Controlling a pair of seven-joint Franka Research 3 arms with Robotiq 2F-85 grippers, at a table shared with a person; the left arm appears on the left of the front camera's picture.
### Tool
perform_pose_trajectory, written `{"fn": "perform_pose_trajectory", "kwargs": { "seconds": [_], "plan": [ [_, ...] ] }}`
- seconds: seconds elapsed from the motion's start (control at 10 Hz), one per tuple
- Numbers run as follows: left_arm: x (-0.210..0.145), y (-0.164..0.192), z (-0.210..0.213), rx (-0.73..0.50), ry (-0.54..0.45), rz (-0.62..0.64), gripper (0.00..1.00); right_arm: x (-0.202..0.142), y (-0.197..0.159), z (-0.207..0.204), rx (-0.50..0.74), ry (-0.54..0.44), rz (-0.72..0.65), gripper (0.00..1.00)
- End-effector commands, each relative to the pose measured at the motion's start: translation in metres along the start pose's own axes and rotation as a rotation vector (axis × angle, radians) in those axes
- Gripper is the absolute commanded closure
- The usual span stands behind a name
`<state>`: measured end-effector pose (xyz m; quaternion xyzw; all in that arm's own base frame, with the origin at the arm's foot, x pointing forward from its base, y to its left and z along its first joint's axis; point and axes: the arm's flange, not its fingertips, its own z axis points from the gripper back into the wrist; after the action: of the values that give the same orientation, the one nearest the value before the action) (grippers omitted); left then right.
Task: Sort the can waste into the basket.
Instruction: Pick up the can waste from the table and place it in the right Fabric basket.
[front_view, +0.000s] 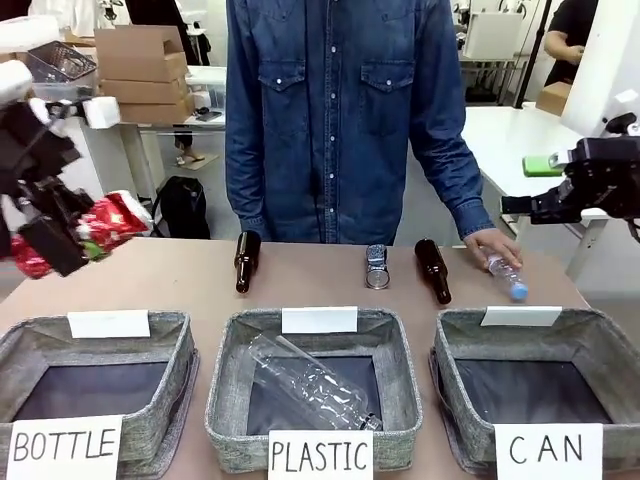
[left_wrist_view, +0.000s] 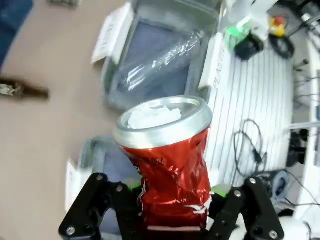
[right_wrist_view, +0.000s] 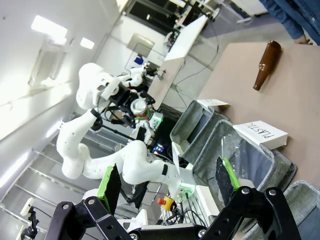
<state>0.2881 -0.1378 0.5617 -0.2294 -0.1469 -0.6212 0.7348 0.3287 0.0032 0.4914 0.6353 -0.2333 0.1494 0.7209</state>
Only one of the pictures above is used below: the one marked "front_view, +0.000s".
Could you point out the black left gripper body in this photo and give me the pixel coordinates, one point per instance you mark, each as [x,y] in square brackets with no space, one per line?
[27,145]

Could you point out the brown glass bottle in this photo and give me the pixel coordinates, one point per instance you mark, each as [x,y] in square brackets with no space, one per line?
[246,260]
[433,270]

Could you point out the blank white card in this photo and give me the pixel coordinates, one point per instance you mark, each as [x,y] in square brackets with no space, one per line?
[109,323]
[320,320]
[521,316]

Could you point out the white side table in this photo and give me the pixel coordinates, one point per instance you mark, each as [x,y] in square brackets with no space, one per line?
[520,140]

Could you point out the person in denim shirt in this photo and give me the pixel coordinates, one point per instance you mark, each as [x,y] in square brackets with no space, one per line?
[325,125]

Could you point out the white paper label BOTTLE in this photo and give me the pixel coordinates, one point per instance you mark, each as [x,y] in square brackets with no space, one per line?
[65,446]

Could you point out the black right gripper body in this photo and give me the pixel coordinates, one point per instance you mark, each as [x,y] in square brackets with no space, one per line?
[607,172]

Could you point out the black backpack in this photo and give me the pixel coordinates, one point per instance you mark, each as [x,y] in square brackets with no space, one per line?
[182,207]

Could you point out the small cardboard box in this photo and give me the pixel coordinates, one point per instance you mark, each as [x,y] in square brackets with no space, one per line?
[552,99]

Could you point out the grey fabric basket labelled plastic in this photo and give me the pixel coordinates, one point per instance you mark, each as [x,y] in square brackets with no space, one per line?
[400,380]

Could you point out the person's right forearm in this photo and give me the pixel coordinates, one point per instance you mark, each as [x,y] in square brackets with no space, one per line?
[245,185]

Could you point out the person's left forearm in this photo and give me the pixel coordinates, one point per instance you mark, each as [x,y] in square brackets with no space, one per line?
[450,175]

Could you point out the silver patterned can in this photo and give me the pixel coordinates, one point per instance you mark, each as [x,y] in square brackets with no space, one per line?
[377,265]

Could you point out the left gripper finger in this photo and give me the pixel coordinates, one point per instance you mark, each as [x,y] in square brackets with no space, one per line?
[67,197]
[57,247]

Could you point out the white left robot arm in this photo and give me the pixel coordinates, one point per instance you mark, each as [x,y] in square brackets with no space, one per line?
[15,80]

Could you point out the stack of cardboard boxes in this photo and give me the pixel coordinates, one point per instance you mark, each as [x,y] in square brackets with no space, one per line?
[142,75]

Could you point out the grey fabric basket labelled can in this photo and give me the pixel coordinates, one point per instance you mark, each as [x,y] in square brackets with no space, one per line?
[620,370]

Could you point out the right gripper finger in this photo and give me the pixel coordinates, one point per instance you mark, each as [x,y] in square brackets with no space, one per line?
[542,165]
[542,206]

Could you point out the background person in black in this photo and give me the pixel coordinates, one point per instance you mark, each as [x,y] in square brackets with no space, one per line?
[570,35]

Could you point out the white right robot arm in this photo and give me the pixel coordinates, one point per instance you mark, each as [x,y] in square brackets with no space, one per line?
[600,60]

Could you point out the grey fabric basket labelled bottle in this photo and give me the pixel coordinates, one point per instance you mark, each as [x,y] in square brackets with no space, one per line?
[150,380]

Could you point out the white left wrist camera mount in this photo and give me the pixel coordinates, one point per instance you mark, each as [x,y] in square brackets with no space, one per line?
[102,112]

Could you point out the large clear plastic bottle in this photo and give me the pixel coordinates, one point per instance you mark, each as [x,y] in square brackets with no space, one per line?
[310,385]

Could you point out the person's left hand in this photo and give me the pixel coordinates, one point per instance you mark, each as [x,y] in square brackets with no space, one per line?
[487,247]

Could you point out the white paper label PLASTIC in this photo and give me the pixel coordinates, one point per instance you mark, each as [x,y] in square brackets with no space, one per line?
[320,455]

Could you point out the white equipment box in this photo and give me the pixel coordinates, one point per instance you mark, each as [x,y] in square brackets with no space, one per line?
[492,34]

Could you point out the white background desk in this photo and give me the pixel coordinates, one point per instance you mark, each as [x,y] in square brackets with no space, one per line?
[200,125]

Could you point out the small blue-capped plastic bottle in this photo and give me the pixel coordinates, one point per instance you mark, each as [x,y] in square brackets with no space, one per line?
[507,277]

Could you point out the white paper label CAN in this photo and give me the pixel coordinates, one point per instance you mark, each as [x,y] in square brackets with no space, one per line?
[547,447]

